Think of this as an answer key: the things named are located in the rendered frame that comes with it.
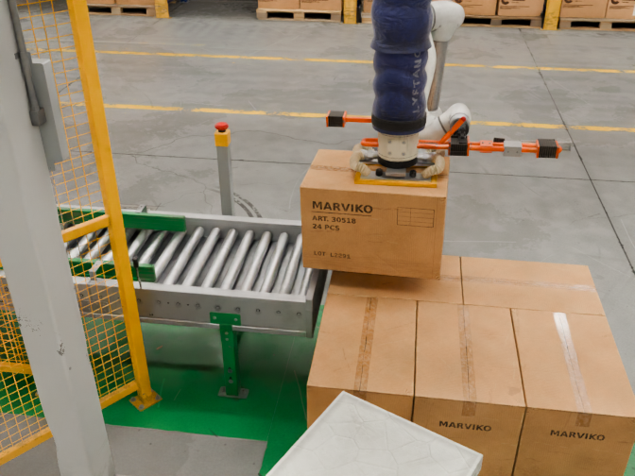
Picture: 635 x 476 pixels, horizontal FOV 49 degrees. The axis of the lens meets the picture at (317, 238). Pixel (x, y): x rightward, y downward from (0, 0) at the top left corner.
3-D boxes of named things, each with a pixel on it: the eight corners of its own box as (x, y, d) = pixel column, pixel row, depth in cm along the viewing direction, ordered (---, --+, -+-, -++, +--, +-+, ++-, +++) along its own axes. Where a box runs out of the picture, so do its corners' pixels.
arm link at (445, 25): (401, 140, 379) (434, 133, 386) (416, 153, 367) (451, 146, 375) (418, -3, 334) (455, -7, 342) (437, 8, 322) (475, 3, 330)
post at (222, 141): (227, 295, 400) (214, 133, 349) (230, 288, 406) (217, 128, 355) (238, 296, 399) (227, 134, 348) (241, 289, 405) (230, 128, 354)
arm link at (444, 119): (475, 126, 307) (450, 140, 312) (474, 113, 320) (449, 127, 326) (464, 106, 304) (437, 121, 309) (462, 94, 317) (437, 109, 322)
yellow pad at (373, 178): (353, 184, 286) (353, 173, 284) (356, 174, 295) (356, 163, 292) (437, 188, 281) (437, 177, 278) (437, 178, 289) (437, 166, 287)
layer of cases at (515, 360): (307, 459, 277) (306, 384, 257) (336, 312, 362) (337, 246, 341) (617, 494, 262) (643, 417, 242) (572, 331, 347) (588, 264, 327)
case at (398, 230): (302, 267, 306) (299, 186, 285) (320, 224, 339) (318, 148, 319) (439, 280, 294) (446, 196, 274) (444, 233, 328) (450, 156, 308)
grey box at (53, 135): (1, 158, 208) (-25, 60, 193) (9, 151, 213) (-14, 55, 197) (62, 161, 206) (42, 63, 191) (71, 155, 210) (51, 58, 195)
